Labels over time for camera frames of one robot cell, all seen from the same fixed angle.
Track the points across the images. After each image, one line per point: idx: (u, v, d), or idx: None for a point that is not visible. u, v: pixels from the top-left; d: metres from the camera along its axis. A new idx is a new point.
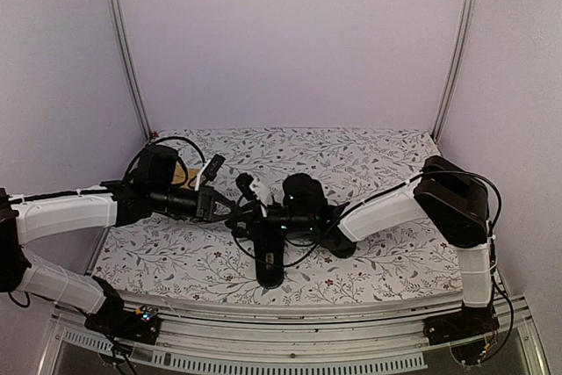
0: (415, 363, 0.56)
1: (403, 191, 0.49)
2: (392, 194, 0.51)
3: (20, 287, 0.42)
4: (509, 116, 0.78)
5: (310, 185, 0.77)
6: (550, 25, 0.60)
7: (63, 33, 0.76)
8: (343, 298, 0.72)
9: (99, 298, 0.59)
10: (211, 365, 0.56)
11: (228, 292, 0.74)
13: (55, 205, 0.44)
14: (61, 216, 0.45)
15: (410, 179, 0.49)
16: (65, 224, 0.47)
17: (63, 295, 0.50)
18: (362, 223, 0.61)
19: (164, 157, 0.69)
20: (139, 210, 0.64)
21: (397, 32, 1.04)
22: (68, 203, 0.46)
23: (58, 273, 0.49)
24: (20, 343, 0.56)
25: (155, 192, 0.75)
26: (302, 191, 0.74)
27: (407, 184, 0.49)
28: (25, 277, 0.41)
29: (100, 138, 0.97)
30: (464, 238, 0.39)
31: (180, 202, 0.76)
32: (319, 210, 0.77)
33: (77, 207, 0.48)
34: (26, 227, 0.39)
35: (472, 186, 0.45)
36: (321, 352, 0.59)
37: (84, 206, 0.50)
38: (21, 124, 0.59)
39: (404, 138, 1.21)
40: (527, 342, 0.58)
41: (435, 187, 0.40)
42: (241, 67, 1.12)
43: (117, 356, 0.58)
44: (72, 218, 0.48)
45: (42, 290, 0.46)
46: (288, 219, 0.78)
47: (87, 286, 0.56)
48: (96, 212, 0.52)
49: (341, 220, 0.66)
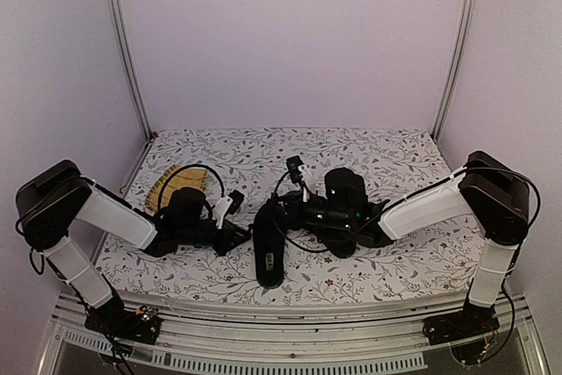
0: (415, 363, 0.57)
1: (448, 184, 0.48)
2: (432, 191, 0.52)
3: (48, 252, 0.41)
4: (509, 115, 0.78)
5: (353, 182, 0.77)
6: (549, 24, 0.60)
7: (63, 34, 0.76)
8: (343, 298, 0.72)
9: (105, 294, 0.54)
10: (211, 365, 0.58)
11: (229, 292, 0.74)
13: (121, 208, 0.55)
14: (118, 218, 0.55)
15: (455, 175, 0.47)
16: (115, 227, 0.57)
17: (76, 279, 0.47)
18: (407, 218, 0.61)
19: (193, 201, 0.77)
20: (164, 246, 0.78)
21: (396, 32, 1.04)
22: (127, 211, 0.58)
23: (82, 254, 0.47)
24: (21, 342, 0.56)
25: (185, 229, 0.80)
26: (344, 185, 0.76)
27: (451, 179, 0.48)
28: (58, 245, 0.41)
29: (101, 138, 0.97)
30: (508, 234, 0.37)
31: (200, 236, 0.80)
32: (358, 206, 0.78)
33: (131, 219, 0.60)
34: (90, 208, 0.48)
35: (521, 183, 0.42)
36: (320, 352, 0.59)
37: (134, 221, 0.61)
38: (20, 122, 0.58)
39: (404, 138, 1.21)
40: (527, 342, 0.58)
41: (481, 183, 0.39)
42: (240, 66, 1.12)
43: (117, 356, 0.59)
44: (122, 226, 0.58)
45: (61, 263, 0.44)
46: (325, 212, 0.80)
47: (100, 277, 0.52)
48: (137, 229, 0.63)
49: (382, 217, 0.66)
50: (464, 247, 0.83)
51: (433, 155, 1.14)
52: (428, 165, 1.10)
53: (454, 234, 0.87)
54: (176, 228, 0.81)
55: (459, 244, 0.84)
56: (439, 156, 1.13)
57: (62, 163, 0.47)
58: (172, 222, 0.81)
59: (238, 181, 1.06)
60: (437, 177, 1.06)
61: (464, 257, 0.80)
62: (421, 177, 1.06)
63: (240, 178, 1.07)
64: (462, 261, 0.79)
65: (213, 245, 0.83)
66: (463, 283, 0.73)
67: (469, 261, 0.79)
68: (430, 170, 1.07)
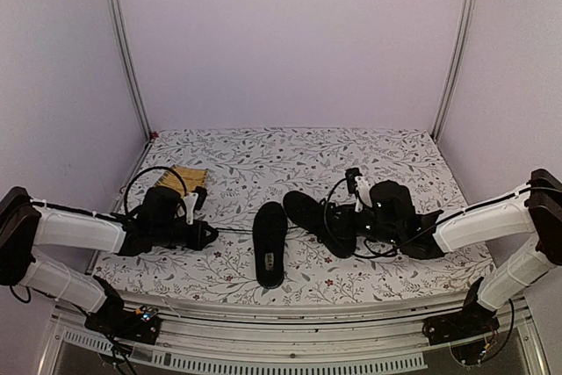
0: (415, 363, 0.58)
1: (510, 202, 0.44)
2: (493, 206, 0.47)
3: (24, 281, 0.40)
4: (509, 116, 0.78)
5: (399, 192, 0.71)
6: (549, 25, 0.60)
7: (63, 36, 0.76)
8: (343, 298, 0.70)
9: (100, 298, 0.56)
10: (211, 365, 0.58)
11: (228, 292, 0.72)
13: (75, 217, 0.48)
14: (78, 228, 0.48)
15: (520, 191, 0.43)
16: (80, 240, 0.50)
17: (66, 292, 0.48)
18: (465, 233, 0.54)
19: (169, 198, 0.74)
20: (140, 242, 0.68)
21: (397, 32, 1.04)
22: (85, 219, 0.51)
23: (61, 270, 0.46)
24: (20, 343, 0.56)
25: (160, 229, 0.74)
26: (391, 197, 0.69)
27: (515, 196, 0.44)
28: (28, 272, 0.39)
29: (101, 139, 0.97)
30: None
31: (176, 234, 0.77)
32: (407, 218, 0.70)
33: (92, 225, 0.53)
34: (46, 230, 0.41)
35: None
36: (320, 352, 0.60)
37: (97, 227, 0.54)
38: (20, 122, 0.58)
39: (404, 138, 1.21)
40: (527, 342, 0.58)
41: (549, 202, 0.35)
42: (240, 66, 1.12)
43: (117, 356, 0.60)
44: (88, 235, 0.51)
45: (43, 286, 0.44)
46: (373, 224, 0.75)
47: (88, 285, 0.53)
48: (104, 234, 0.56)
49: (439, 229, 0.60)
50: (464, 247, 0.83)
51: (433, 155, 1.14)
52: (428, 165, 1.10)
53: None
54: (149, 228, 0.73)
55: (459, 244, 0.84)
56: (439, 156, 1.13)
57: (12, 190, 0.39)
58: (146, 222, 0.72)
59: (238, 181, 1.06)
60: (437, 177, 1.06)
61: (464, 257, 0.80)
62: (421, 177, 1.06)
63: (240, 178, 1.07)
64: (462, 261, 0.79)
65: (187, 242, 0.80)
66: (463, 283, 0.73)
67: (469, 261, 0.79)
68: (430, 170, 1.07)
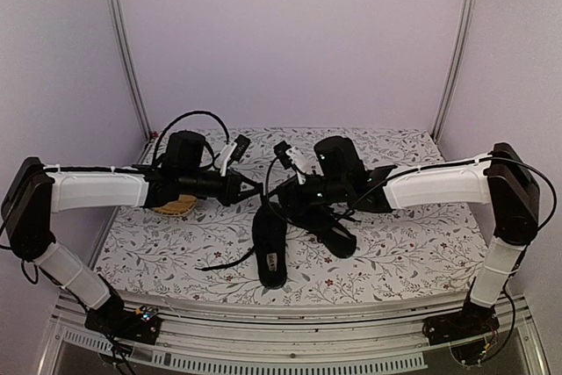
0: (415, 363, 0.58)
1: (471, 167, 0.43)
2: (454, 172, 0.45)
3: (39, 261, 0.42)
4: (508, 114, 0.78)
5: (343, 145, 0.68)
6: (549, 24, 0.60)
7: (62, 34, 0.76)
8: (343, 298, 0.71)
9: (104, 294, 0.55)
10: (211, 365, 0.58)
11: (229, 292, 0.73)
13: (94, 177, 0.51)
14: (94, 189, 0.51)
15: (480, 159, 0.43)
16: (99, 199, 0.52)
17: (73, 283, 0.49)
18: (418, 193, 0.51)
19: (188, 141, 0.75)
20: (168, 191, 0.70)
21: (396, 33, 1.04)
22: (107, 177, 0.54)
23: (72, 256, 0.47)
24: (20, 342, 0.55)
25: (184, 178, 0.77)
26: (334, 148, 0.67)
27: (474, 163, 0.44)
28: (48, 249, 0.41)
29: (101, 137, 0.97)
30: (515, 234, 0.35)
31: (199, 186, 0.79)
32: (351, 170, 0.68)
33: (111, 183, 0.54)
34: (61, 195, 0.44)
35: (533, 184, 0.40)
36: (320, 351, 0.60)
37: (117, 183, 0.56)
38: (21, 121, 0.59)
39: (404, 138, 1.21)
40: (527, 342, 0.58)
41: (507, 175, 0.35)
42: (241, 67, 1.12)
43: (117, 356, 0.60)
44: (107, 193, 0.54)
45: (54, 271, 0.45)
46: (323, 188, 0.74)
47: (95, 279, 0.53)
48: (125, 190, 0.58)
49: (389, 183, 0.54)
50: (464, 247, 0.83)
51: (433, 155, 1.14)
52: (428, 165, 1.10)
53: (454, 235, 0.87)
54: (174, 176, 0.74)
55: (459, 244, 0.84)
56: (439, 157, 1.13)
57: (25, 161, 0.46)
58: (170, 169, 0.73)
59: None
60: None
61: (464, 257, 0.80)
62: None
63: None
64: (462, 261, 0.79)
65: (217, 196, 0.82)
66: (463, 284, 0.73)
67: (469, 261, 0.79)
68: None
